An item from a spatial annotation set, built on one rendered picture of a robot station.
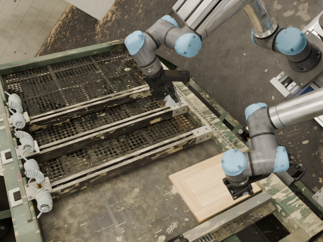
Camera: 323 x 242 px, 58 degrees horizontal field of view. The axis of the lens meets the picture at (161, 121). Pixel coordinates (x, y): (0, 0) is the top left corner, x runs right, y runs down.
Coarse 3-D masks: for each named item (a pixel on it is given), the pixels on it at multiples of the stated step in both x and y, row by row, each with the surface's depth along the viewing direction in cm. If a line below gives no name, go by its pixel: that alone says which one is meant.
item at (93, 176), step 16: (208, 128) 187; (160, 144) 176; (176, 144) 176; (192, 144) 184; (112, 160) 165; (128, 160) 165; (144, 160) 170; (32, 176) 138; (80, 176) 157; (96, 176) 158; (112, 176) 164; (32, 192) 144; (64, 192) 153
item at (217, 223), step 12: (264, 192) 157; (240, 204) 151; (252, 204) 151; (264, 204) 155; (216, 216) 145; (228, 216) 146; (240, 216) 148; (204, 228) 140; (216, 228) 141; (192, 240) 136
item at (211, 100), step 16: (192, 80) 306; (208, 96) 288; (128, 144) 269; (80, 160) 302; (304, 192) 211; (320, 208) 202; (256, 224) 165; (272, 224) 179; (272, 240) 160; (320, 240) 198
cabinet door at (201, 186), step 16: (208, 160) 174; (176, 176) 165; (192, 176) 166; (208, 176) 166; (224, 176) 167; (192, 192) 158; (208, 192) 158; (224, 192) 159; (256, 192) 160; (192, 208) 150; (208, 208) 151; (224, 208) 151
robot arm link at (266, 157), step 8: (256, 136) 90; (264, 136) 89; (272, 136) 89; (256, 144) 89; (264, 144) 88; (272, 144) 88; (248, 152) 90; (256, 152) 89; (264, 152) 87; (272, 152) 87; (280, 152) 86; (256, 160) 87; (264, 160) 86; (272, 160) 86; (280, 160) 85; (288, 160) 85; (256, 168) 87; (264, 168) 87; (272, 168) 86; (280, 168) 86
